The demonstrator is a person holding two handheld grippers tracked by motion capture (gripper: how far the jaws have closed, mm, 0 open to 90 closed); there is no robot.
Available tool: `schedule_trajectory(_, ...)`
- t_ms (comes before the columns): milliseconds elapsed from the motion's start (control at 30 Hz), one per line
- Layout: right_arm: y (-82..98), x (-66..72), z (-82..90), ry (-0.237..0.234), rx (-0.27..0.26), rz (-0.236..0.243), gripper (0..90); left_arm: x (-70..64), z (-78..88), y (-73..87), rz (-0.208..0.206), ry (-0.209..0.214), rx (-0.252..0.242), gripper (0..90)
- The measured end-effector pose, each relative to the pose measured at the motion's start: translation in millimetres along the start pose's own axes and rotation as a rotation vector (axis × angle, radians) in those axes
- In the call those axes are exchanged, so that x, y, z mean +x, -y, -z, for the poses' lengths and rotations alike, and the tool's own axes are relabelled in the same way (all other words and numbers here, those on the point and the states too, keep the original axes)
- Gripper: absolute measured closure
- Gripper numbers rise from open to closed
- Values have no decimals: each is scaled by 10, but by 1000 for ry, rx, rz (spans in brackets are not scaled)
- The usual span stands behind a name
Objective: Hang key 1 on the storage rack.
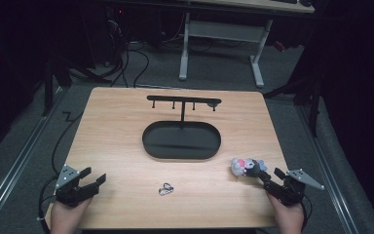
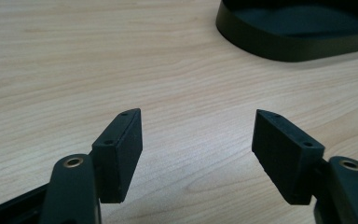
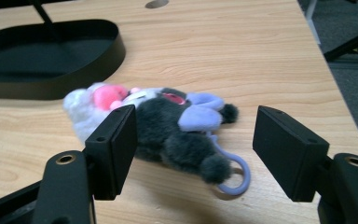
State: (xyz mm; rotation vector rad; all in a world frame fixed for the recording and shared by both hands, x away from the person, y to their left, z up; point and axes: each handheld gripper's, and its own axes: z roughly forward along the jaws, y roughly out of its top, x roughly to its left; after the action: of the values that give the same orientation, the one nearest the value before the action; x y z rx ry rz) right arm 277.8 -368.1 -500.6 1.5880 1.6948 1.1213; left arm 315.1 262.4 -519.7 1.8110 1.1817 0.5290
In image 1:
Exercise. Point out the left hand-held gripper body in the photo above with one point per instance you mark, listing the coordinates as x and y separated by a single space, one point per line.
67 187

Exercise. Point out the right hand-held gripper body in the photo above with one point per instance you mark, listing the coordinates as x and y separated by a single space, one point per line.
289 193

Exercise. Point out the black key hook stand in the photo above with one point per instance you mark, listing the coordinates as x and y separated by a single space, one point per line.
181 141

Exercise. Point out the person's right hand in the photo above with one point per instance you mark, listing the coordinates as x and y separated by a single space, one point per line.
289 217

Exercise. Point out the person's left hand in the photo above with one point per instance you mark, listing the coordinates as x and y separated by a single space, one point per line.
66 217

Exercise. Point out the black tripod stand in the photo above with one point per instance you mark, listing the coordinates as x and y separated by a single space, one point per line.
311 97
50 81

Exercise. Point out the metal floor rail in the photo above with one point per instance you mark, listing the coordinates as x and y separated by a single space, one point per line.
16 162
328 169

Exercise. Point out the white frame desk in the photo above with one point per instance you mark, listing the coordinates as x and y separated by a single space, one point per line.
224 31

